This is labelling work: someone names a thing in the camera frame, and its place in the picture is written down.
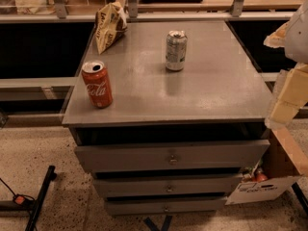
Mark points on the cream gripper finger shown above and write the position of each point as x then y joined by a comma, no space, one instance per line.
290,93
277,38

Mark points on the silver green 7up can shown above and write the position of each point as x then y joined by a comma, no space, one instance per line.
176,50

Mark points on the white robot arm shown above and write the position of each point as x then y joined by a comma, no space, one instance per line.
296,40

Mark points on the red coke can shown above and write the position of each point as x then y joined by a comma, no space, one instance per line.
97,82

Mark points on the cardboard box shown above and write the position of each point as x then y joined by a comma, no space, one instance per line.
284,163

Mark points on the grey drawer cabinet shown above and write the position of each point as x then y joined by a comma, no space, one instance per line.
217,96

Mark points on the top grey drawer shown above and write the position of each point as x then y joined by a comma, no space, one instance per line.
170,155

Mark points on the grey drawer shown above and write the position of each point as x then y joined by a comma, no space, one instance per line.
167,185
164,206
170,155

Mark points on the middle grey drawer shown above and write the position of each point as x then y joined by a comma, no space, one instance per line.
167,185

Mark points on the bottom grey drawer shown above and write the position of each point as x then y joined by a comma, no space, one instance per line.
164,206

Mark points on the yellow chip bag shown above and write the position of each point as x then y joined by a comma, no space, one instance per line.
110,26

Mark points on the grey metal railing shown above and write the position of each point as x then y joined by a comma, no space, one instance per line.
24,11

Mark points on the black stand leg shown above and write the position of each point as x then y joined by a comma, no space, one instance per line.
50,176

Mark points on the orange cable clip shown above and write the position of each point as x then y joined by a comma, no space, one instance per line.
19,199

